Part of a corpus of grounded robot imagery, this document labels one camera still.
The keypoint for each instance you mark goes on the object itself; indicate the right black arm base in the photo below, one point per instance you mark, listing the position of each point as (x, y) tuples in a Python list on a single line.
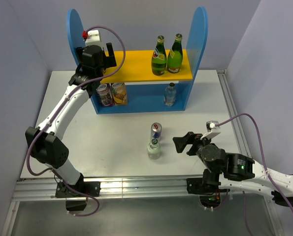
[(209, 195)]

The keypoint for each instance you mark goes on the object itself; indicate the yellow pineapple juice carton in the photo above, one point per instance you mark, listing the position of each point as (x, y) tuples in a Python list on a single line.
[(119, 93)]

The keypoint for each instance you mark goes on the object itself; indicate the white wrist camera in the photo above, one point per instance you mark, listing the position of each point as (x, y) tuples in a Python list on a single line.
[(213, 130), (92, 37)]

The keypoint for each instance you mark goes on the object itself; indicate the blue and yellow shelf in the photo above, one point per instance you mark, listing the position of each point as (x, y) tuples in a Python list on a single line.
[(145, 91)]

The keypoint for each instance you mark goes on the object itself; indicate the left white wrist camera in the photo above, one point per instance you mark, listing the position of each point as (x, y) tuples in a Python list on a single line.
[(92, 37)]

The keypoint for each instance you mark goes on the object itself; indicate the clear Chang soda bottle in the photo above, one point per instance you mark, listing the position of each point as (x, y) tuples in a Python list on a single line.
[(170, 95)]

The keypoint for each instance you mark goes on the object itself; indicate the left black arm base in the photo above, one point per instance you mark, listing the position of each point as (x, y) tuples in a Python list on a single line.
[(77, 197)]

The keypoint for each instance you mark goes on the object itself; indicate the green perrier bottle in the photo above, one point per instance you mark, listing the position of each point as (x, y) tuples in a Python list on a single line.
[(175, 56), (159, 59)]

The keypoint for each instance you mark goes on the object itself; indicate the green Perrier bottle front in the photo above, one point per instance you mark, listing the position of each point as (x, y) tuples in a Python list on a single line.
[(159, 59)]

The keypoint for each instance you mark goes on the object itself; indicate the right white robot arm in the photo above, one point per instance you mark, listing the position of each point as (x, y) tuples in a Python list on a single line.
[(233, 171)]

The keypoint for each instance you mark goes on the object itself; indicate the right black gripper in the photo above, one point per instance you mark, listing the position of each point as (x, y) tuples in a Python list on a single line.
[(179, 142)]

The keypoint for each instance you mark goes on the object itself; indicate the aluminium mounting rail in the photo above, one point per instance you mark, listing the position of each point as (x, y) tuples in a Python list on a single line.
[(44, 189)]

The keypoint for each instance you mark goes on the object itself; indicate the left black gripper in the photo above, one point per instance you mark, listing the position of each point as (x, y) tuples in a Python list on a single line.
[(108, 61)]

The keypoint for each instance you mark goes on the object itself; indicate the Red Bull can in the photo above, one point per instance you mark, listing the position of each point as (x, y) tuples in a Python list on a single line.
[(156, 131)]

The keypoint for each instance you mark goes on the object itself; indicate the purple grape juice carton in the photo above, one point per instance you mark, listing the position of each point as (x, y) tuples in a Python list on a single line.
[(105, 95)]

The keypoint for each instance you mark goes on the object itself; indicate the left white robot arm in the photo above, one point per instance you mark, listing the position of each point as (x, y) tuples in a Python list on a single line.
[(45, 141)]

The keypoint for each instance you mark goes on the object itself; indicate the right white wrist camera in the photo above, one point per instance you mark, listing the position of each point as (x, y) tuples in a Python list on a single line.
[(213, 130)]

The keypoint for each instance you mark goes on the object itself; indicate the clear soda bottle front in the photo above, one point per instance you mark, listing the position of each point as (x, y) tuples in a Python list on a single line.
[(154, 149)]

